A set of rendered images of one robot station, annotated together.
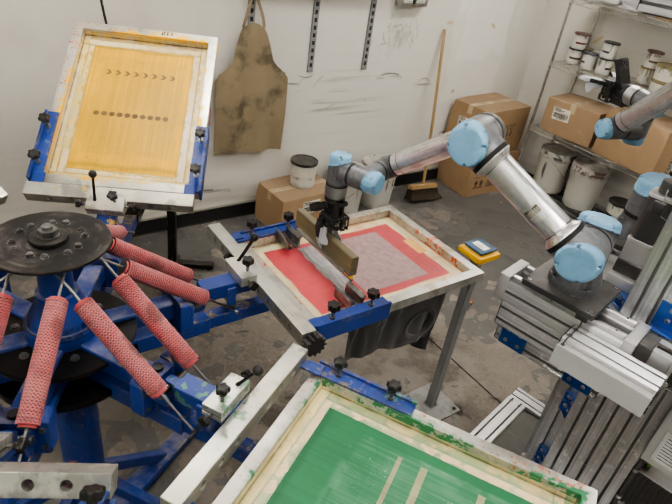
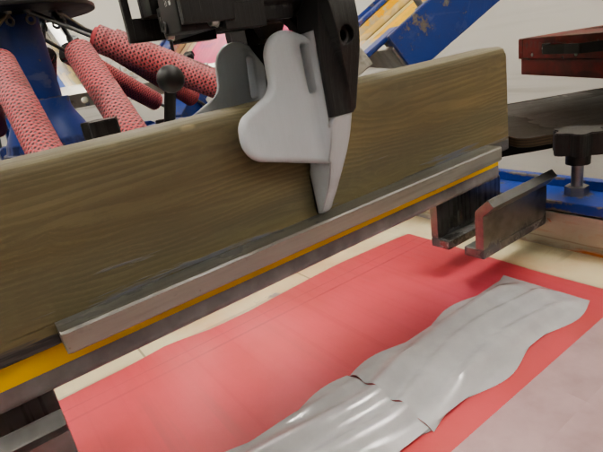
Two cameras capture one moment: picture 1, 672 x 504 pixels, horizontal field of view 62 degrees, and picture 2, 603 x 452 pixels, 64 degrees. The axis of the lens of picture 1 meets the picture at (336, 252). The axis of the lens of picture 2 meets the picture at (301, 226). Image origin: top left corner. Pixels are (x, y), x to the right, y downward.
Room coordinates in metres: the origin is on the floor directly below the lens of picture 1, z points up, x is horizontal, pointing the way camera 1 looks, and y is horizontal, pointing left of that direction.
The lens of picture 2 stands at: (1.74, -0.23, 1.16)
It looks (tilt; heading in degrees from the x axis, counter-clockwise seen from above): 20 degrees down; 96
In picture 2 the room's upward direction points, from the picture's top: 9 degrees counter-clockwise
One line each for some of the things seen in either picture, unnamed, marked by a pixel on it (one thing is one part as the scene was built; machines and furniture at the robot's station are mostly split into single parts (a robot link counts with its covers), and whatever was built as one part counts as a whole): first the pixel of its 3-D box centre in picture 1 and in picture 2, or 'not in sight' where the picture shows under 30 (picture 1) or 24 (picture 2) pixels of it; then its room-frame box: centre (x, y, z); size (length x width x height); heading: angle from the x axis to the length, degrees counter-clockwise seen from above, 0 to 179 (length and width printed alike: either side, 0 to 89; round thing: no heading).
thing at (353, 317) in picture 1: (350, 317); not in sight; (1.47, -0.08, 0.98); 0.30 x 0.05 x 0.07; 129
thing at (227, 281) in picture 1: (224, 285); not in sight; (1.48, 0.34, 1.02); 0.17 x 0.06 x 0.05; 129
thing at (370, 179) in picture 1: (367, 178); not in sight; (1.67, -0.06, 1.39); 0.11 x 0.11 x 0.08; 61
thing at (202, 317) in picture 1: (257, 305); not in sight; (1.56, 0.24, 0.89); 1.24 x 0.06 x 0.06; 129
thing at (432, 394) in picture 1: (452, 333); not in sight; (2.10, -0.61, 0.48); 0.22 x 0.22 x 0.96; 39
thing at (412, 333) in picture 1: (390, 320); not in sight; (1.73, -0.25, 0.79); 0.46 x 0.09 x 0.33; 129
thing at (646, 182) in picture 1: (652, 194); not in sight; (1.83, -1.04, 1.42); 0.13 x 0.12 x 0.14; 115
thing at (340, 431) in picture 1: (357, 462); not in sight; (0.85, -0.12, 1.05); 1.08 x 0.61 x 0.23; 69
